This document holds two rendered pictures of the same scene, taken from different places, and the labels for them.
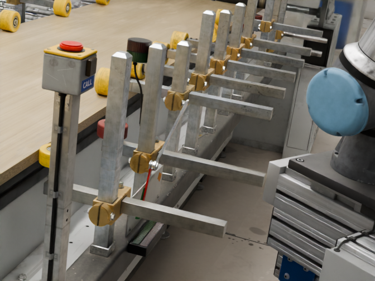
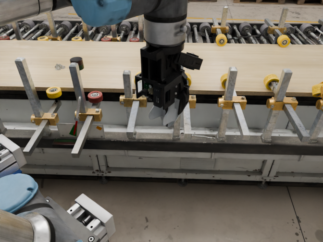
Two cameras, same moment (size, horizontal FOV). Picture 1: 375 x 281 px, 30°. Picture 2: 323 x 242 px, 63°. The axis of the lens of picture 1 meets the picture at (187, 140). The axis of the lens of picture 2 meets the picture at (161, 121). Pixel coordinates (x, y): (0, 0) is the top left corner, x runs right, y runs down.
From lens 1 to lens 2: 217 cm
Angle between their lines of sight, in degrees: 70
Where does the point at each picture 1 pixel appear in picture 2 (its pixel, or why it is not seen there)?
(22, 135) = (67, 81)
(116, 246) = (51, 136)
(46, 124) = (84, 82)
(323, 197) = not seen: outside the picture
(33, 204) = (62, 106)
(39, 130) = not seen: hidden behind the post
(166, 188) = (118, 138)
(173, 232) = (271, 190)
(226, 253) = (271, 222)
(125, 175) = (155, 128)
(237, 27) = (279, 86)
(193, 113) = not seen: hidden behind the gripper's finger
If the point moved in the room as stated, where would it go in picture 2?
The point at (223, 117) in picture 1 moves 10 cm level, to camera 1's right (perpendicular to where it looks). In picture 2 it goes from (256, 140) to (265, 152)
